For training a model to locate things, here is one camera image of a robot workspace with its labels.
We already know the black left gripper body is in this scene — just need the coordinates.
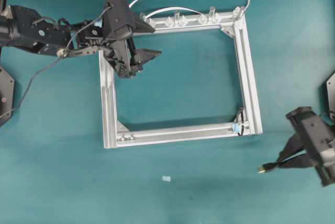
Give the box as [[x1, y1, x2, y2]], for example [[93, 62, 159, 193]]
[[103, 37, 143, 79]]

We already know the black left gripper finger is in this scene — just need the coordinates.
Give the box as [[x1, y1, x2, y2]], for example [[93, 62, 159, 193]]
[[136, 49, 162, 64], [132, 14, 155, 33]]

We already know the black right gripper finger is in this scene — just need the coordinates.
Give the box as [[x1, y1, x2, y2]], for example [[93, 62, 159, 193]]
[[277, 133, 304, 160], [277, 154, 318, 169]]

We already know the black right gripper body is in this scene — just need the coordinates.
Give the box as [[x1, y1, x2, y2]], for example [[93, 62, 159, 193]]
[[286, 107, 334, 186]]

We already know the black wire with USB plug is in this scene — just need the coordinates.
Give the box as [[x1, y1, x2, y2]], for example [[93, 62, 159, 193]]
[[256, 155, 304, 174]]

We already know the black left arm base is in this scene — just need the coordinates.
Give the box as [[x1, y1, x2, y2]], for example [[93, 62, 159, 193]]
[[0, 66, 15, 126]]

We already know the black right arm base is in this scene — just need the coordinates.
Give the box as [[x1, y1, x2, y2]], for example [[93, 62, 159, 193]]
[[321, 72, 334, 122]]

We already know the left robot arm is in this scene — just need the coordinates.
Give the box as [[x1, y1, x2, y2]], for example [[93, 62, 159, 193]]
[[1, 5, 161, 79]]

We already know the blue tape piece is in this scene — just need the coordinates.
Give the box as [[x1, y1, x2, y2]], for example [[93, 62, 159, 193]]
[[232, 123, 242, 134]]

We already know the small clear plastic piece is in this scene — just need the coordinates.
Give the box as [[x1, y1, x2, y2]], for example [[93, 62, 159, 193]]
[[162, 175, 171, 182]]

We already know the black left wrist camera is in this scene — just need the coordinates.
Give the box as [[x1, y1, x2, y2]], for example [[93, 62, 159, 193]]
[[102, 0, 135, 40]]

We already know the grey left camera cable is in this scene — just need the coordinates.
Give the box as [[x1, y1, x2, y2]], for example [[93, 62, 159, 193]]
[[0, 5, 113, 119]]

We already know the black string loop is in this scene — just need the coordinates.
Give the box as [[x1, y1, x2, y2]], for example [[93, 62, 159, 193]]
[[236, 107, 249, 136]]

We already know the aluminium extrusion frame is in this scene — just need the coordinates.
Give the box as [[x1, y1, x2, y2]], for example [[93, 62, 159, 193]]
[[98, 6, 263, 149]]

